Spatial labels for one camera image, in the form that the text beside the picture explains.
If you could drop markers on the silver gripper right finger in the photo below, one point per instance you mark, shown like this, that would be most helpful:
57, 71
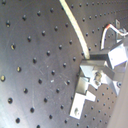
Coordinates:
119, 53

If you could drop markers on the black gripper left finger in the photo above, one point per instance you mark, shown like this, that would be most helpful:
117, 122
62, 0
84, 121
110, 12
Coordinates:
101, 55

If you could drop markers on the silver metal cable clip bracket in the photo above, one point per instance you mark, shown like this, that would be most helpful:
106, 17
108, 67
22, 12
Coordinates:
92, 73

